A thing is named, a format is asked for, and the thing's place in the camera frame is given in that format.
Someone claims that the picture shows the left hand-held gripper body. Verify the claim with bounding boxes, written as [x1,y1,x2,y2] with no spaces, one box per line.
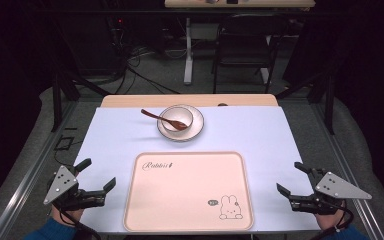
[43,165,107,213]

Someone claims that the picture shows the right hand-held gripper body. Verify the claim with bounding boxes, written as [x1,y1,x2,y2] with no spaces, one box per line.
[289,168,373,216]

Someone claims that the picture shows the person's left hand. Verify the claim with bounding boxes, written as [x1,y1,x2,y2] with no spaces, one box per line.
[51,203,85,228]

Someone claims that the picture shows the person's right hand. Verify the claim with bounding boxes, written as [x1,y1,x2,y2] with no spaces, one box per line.
[314,199,347,232]

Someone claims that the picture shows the white table mat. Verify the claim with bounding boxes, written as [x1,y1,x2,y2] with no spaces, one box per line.
[74,105,322,234]

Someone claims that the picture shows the black metal stand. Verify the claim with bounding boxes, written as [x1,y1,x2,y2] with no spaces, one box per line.
[274,64,337,136]
[50,64,112,133]

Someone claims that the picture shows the pink tray with rabbit print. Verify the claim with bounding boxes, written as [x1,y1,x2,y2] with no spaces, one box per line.
[122,151,255,233]

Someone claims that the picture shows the brown wooden spoon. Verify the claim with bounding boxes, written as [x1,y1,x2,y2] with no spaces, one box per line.
[140,108,190,132]

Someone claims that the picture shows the white bowl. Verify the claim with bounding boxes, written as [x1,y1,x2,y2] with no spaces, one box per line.
[160,105,195,134]

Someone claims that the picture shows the white plate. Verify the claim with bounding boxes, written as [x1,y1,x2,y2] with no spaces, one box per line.
[156,103,206,143]

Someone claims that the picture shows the black chair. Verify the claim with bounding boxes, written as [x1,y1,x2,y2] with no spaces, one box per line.
[211,14,283,95]

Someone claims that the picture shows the white desk leg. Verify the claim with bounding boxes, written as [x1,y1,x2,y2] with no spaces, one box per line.
[183,17,195,86]

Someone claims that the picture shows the aluminium rail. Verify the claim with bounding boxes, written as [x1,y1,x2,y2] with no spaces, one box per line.
[311,102,384,240]
[0,99,78,240]

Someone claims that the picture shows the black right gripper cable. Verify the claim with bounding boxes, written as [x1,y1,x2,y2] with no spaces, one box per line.
[308,199,355,240]

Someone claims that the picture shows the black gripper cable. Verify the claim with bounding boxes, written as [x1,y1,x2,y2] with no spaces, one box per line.
[308,199,355,240]
[58,204,103,240]

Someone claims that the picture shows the black square frame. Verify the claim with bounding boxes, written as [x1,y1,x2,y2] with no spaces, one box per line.
[53,134,75,152]

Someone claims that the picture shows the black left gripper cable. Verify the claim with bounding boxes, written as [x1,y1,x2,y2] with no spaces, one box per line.
[58,204,103,240]

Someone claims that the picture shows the black floor cables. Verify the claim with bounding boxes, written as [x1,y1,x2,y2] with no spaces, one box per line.
[108,16,181,96]

